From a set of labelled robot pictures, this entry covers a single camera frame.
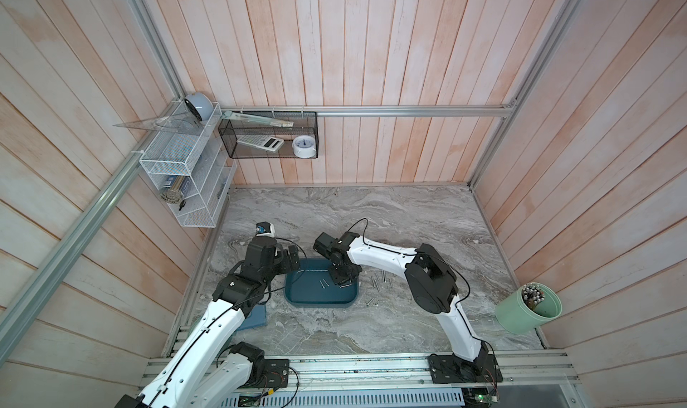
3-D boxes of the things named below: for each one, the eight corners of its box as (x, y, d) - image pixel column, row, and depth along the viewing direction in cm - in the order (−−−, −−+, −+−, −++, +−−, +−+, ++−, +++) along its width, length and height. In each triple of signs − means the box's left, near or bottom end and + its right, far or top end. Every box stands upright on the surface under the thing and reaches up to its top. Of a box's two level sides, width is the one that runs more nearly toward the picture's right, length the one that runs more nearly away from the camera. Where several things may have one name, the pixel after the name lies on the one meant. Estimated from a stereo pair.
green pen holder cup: (499, 333, 82) (533, 314, 68) (489, 305, 88) (518, 282, 74) (535, 334, 82) (577, 314, 68) (522, 305, 88) (558, 282, 74)
